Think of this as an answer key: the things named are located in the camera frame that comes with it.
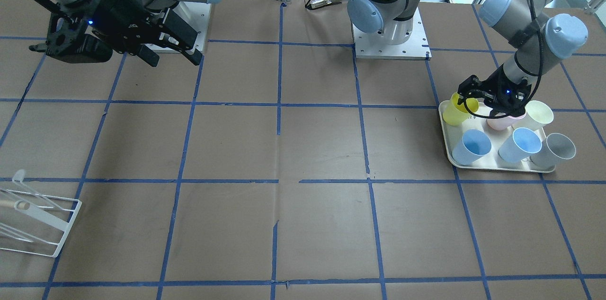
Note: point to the grey plastic cup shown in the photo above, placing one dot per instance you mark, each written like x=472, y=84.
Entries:
x=556, y=148

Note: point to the light blue cup middle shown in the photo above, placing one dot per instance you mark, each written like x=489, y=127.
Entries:
x=521, y=144

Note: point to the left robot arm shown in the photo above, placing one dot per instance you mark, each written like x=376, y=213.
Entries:
x=541, y=42

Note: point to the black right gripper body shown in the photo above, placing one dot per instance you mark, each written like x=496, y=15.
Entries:
x=119, y=3

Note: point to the yellow plastic cup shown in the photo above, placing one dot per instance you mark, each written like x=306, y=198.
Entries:
x=451, y=115

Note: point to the pale green plastic cup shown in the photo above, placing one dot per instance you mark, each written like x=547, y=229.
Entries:
x=538, y=115

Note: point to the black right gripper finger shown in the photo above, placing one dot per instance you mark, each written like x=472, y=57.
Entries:
x=177, y=35
x=143, y=52

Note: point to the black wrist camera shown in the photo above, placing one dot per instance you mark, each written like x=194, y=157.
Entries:
x=68, y=41

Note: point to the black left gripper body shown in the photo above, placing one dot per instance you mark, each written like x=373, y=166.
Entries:
x=494, y=88

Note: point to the cream plastic tray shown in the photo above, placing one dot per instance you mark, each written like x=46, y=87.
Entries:
x=492, y=161

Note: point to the light blue cup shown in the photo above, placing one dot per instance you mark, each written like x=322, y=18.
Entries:
x=474, y=144
x=521, y=144

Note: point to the pink plastic cup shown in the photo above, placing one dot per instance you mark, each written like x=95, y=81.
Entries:
x=501, y=123

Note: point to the light blue cup front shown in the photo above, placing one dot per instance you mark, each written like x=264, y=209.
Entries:
x=474, y=144

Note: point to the white wire cup rack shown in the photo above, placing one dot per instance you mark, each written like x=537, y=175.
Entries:
x=34, y=223

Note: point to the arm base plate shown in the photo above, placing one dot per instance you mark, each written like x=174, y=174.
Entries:
x=197, y=16
x=406, y=40

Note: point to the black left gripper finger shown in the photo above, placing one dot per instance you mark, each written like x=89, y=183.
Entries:
x=467, y=105
x=471, y=85

